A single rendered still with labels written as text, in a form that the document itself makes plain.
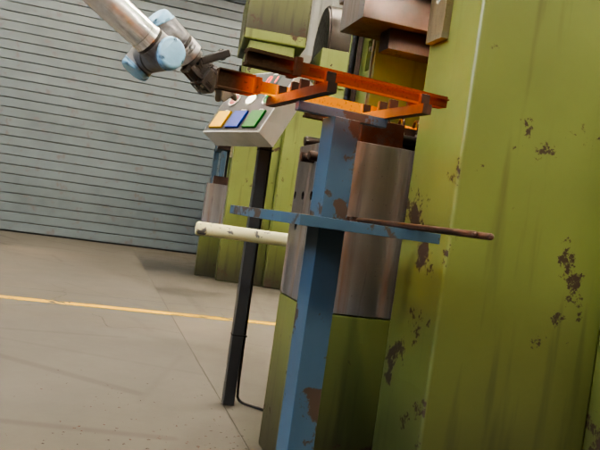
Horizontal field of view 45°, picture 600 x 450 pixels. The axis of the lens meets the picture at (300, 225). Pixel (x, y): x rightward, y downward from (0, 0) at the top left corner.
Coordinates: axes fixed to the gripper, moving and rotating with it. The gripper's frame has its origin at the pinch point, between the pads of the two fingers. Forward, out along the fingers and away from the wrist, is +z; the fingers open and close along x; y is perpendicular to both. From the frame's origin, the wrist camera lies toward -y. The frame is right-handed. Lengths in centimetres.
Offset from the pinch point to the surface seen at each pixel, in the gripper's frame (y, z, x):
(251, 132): 6.1, 11.3, 2.8
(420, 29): -26, 4, 61
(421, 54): -24, 11, 59
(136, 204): -123, 311, -676
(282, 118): -4.0, 15.7, 7.2
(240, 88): 33, -35, 70
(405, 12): -27, -1, 59
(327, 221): 55, -22, 102
